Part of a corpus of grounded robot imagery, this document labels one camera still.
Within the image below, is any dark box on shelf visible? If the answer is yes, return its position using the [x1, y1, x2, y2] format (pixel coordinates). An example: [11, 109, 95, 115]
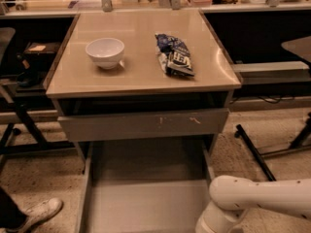
[23, 42, 60, 71]

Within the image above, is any white sneaker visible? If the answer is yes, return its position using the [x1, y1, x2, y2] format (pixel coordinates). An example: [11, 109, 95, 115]
[4, 198, 63, 233]

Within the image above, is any blue chip bag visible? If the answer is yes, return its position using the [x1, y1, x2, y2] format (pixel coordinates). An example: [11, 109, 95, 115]
[155, 34, 194, 77]

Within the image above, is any grey top drawer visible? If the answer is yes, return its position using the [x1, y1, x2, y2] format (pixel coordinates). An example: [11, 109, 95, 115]
[58, 108, 229, 142]

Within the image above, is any white bowl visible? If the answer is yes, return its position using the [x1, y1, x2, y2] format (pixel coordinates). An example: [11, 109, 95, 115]
[86, 38, 124, 70]

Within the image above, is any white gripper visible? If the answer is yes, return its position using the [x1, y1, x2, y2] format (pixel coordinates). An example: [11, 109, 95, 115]
[195, 201, 243, 233]

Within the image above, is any grey drawer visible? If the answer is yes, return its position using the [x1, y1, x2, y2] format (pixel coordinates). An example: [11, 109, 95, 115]
[75, 138, 210, 233]
[58, 108, 229, 142]

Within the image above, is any black wheeled stand base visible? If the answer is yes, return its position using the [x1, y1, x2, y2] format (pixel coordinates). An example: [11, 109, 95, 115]
[234, 113, 311, 182]

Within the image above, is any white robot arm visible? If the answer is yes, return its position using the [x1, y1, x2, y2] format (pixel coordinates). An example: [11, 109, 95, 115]
[195, 176, 311, 233]

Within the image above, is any dark trouser leg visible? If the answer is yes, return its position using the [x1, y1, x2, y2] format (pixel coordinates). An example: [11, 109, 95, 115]
[0, 187, 27, 232]

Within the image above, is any grey drawer cabinet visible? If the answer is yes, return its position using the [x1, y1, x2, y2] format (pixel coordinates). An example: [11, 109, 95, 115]
[43, 9, 243, 177]

